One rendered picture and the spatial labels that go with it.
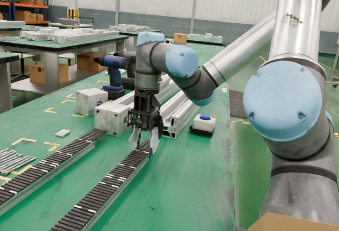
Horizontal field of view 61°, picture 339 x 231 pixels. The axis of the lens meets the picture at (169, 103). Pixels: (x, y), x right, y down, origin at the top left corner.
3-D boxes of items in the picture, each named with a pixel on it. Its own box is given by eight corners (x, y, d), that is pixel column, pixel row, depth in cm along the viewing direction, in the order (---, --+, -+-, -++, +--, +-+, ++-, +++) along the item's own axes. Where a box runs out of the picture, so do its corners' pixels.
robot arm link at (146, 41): (150, 34, 74) (130, 31, 80) (147, 76, 77) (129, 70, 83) (173, 35, 79) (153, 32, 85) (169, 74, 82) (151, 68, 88)
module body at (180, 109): (175, 138, 108) (178, 117, 105) (150, 133, 110) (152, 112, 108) (211, 92, 181) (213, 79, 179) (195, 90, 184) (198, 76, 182)
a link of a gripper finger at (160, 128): (149, 139, 89) (145, 112, 87) (151, 137, 91) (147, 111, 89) (163, 139, 88) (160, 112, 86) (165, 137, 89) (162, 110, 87)
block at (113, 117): (124, 138, 104) (125, 113, 101) (94, 132, 107) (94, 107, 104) (134, 130, 112) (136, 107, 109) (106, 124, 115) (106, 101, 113)
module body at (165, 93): (129, 129, 113) (130, 108, 110) (106, 124, 115) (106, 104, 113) (182, 88, 186) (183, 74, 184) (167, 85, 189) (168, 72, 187)
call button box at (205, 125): (211, 137, 112) (213, 122, 110) (187, 132, 115) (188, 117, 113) (214, 130, 119) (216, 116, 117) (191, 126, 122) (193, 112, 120)
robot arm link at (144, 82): (141, 68, 87) (167, 72, 85) (140, 83, 88) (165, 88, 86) (130, 72, 80) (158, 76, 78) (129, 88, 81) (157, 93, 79)
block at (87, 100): (92, 119, 119) (92, 97, 117) (75, 111, 126) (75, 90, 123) (111, 114, 127) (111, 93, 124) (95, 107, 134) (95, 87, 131)
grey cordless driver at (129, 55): (138, 91, 168) (140, 53, 161) (106, 87, 171) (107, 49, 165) (142, 88, 175) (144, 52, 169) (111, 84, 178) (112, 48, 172)
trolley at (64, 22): (75, 71, 568) (75, 18, 539) (49, 68, 572) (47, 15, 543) (94, 63, 667) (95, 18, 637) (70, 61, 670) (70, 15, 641)
